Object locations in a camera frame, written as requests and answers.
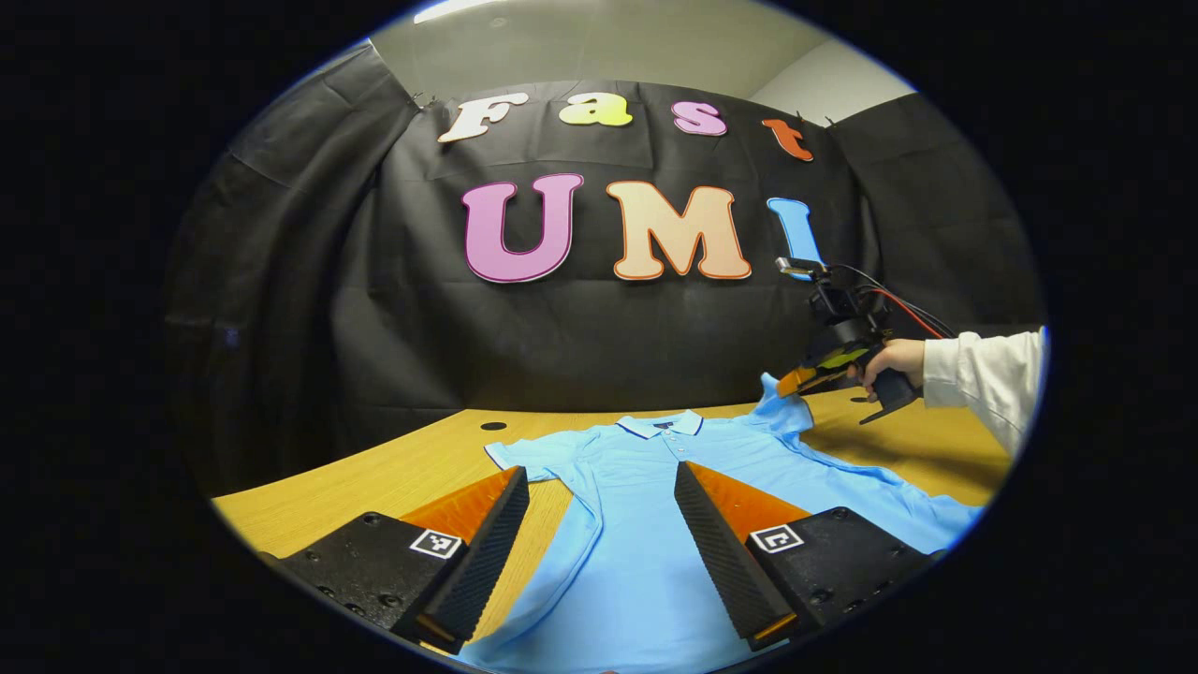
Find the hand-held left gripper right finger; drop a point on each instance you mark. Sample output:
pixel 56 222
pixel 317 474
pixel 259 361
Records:
pixel 716 543

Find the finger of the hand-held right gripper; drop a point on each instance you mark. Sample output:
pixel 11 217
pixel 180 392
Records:
pixel 805 379

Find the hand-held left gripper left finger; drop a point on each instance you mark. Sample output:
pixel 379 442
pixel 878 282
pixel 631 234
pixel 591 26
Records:
pixel 491 534

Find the light blue T-shirt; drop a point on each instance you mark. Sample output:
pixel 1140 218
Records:
pixel 627 496

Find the black backdrop cloth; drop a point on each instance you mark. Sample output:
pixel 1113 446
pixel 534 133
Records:
pixel 599 328

